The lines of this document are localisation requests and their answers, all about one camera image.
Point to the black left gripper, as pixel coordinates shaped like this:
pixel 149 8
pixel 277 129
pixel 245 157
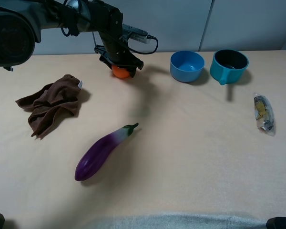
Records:
pixel 116 53

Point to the orange fruit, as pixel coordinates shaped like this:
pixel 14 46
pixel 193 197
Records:
pixel 120 72

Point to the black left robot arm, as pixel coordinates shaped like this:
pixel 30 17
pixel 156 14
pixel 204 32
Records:
pixel 21 23

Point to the blue plastic bowl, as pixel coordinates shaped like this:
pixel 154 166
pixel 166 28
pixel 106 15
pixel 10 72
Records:
pixel 186 66

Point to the brown cloth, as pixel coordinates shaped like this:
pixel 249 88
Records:
pixel 49 102

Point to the purple eggplant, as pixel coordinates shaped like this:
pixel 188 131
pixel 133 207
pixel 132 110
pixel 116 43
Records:
pixel 98 153

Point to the clear bag of small parts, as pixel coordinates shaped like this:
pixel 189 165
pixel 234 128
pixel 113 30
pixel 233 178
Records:
pixel 264 115

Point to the grey cloth at table edge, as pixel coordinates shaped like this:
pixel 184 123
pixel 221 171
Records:
pixel 179 220

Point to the black block bottom right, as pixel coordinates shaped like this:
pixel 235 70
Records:
pixel 276 223

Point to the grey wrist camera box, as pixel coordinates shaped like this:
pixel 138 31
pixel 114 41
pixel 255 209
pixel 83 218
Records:
pixel 136 34

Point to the teal pot with handle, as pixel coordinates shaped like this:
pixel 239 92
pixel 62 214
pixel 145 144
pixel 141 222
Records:
pixel 228 66

